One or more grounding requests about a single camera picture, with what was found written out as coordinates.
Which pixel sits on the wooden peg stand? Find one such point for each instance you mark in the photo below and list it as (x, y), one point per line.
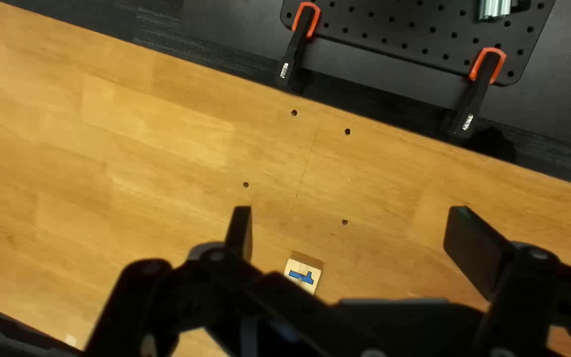
(302, 263)

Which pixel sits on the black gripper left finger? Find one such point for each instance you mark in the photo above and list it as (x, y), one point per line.
(238, 235)

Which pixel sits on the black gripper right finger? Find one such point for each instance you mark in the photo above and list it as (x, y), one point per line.
(476, 245)

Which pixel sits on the black perforated pegboard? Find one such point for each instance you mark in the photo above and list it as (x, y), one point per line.
(405, 31)

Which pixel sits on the silver metal bracket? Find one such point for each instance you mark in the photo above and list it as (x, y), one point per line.
(496, 7)

